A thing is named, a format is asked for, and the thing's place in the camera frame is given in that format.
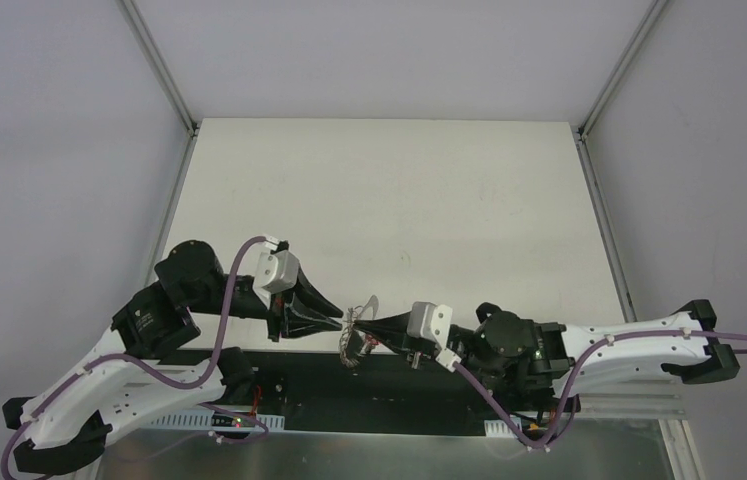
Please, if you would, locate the large steel keyring plate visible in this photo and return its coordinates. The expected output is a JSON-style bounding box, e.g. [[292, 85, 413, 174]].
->
[[338, 295, 379, 369]]

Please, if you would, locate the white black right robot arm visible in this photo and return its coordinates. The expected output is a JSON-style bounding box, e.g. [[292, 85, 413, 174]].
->
[[353, 300, 740, 410]]

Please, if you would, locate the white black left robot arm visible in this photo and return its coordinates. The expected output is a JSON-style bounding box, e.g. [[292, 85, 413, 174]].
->
[[0, 236, 342, 479]]

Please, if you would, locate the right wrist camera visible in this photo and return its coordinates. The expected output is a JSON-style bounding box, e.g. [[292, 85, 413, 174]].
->
[[406, 301, 461, 372]]

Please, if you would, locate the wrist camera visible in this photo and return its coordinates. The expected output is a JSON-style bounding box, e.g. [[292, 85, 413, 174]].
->
[[406, 301, 461, 372], [253, 241, 300, 295]]

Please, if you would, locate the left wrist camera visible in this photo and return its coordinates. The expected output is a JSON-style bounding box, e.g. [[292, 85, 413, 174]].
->
[[253, 241, 300, 295]]

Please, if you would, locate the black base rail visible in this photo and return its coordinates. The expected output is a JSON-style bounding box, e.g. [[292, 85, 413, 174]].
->
[[124, 347, 580, 439]]

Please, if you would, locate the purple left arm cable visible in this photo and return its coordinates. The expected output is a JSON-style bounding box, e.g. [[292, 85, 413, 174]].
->
[[0, 236, 270, 480]]

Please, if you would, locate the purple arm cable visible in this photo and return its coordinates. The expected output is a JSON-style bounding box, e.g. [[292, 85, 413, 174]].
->
[[452, 331, 747, 453], [0, 236, 270, 480]]

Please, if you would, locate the metal base plate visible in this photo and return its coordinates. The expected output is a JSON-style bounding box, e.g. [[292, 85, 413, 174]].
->
[[96, 420, 674, 479]]

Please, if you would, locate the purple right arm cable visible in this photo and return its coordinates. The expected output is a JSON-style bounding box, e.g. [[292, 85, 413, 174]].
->
[[452, 331, 747, 453]]

